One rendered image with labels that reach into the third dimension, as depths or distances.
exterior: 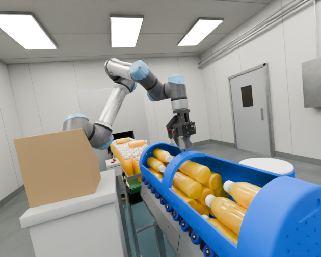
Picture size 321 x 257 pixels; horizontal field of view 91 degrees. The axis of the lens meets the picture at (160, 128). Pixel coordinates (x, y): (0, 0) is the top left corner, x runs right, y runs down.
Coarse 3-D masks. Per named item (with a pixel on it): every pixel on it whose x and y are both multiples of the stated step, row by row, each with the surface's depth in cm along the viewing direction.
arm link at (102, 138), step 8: (120, 80) 98; (128, 80) 100; (120, 88) 98; (128, 88) 100; (112, 96) 96; (120, 96) 97; (112, 104) 94; (120, 104) 98; (104, 112) 93; (112, 112) 94; (104, 120) 91; (112, 120) 94; (96, 128) 86; (104, 128) 89; (96, 136) 85; (104, 136) 89; (112, 136) 94; (96, 144) 87; (104, 144) 89
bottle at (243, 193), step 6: (234, 186) 47; (240, 186) 45; (246, 186) 44; (252, 186) 43; (234, 192) 46; (240, 192) 44; (246, 192) 43; (252, 192) 42; (234, 198) 46; (240, 198) 44; (246, 198) 42; (252, 198) 41; (240, 204) 44; (246, 204) 42
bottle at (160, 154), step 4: (156, 148) 110; (156, 152) 104; (160, 152) 99; (164, 152) 97; (168, 152) 97; (156, 156) 103; (160, 156) 97; (164, 156) 95; (160, 160) 98; (164, 160) 95
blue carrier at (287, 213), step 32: (192, 160) 95; (224, 160) 61; (160, 192) 75; (288, 192) 32; (320, 192) 33; (192, 224) 50; (256, 224) 31; (288, 224) 29; (320, 224) 34; (224, 256) 38; (256, 256) 29; (288, 256) 30; (320, 256) 34
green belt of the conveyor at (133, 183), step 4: (132, 180) 136; (136, 180) 135; (132, 184) 127; (136, 184) 126; (140, 184) 126; (132, 188) 122; (136, 188) 123; (140, 188) 124; (132, 192) 122; (136, 192) 124
